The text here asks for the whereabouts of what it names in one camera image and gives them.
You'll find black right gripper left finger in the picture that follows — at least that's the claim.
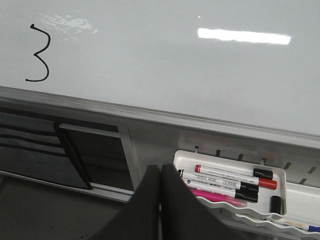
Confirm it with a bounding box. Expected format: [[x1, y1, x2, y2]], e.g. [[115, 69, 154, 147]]
[[91, 165, 161, 240]]

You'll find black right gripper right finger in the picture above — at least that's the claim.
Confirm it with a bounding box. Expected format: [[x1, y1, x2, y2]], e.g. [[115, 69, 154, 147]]
[[160, 163, 244, 240]]

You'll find pink highlighter pen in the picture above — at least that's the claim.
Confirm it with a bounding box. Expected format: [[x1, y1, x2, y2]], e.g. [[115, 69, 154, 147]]
[[190, 189, 248, 208]]

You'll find white plastic marker tray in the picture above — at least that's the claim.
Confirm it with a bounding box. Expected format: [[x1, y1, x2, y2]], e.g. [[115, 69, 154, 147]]
[[173, 149, 320, 235]]

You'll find white marker lower black end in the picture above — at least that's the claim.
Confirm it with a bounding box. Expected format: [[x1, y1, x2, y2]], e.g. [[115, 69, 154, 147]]
[[182, 178, 258, 203]]

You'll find marker with red end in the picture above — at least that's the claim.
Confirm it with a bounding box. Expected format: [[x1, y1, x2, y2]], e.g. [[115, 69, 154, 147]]
[[195, 164, 274, 180]]

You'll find grey fabric pocket organizer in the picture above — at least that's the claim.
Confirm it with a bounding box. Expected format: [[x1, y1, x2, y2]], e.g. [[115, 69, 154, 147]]
[[0, 111, 93, 190]]

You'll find black marker cap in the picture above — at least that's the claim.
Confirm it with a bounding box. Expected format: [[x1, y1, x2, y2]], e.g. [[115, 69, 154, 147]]
[[270, 195, 282, 215]]

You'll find blue capped pen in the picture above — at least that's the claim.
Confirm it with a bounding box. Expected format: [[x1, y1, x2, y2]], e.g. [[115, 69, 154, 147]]
[[260, 217, 320, 233]]

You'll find grey whiteboard stand frame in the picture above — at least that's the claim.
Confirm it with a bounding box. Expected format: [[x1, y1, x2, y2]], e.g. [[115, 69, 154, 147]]
[[0, 88, 320, 240]]

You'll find white whiteboard with aluminium frame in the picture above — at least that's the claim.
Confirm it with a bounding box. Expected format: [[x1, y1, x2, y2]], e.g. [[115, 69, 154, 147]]
[[0, 0, 320, 148]]

